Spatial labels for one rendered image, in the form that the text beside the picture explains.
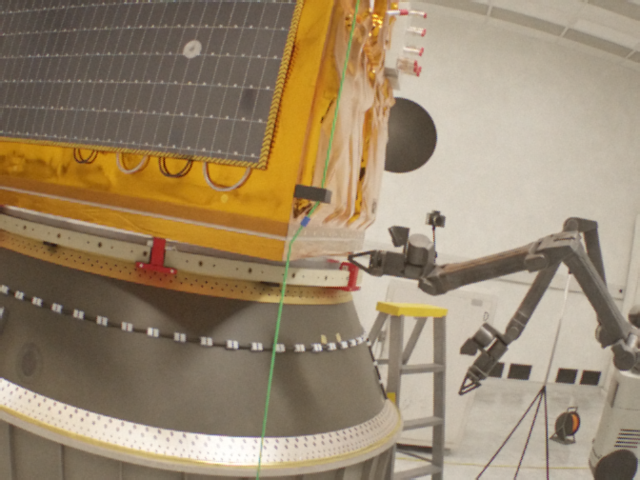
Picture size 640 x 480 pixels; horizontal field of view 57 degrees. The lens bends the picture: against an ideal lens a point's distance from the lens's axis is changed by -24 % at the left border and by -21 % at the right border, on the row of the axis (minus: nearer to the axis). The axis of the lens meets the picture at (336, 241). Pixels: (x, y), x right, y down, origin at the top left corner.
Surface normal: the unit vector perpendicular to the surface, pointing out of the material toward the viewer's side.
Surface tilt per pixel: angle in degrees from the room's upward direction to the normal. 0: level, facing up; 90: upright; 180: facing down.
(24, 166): 101
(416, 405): 90
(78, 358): 62
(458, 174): 90
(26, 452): 90
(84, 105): 90
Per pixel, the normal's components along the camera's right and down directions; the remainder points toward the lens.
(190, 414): 0.46, -0.38
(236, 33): -0.12, 0.00
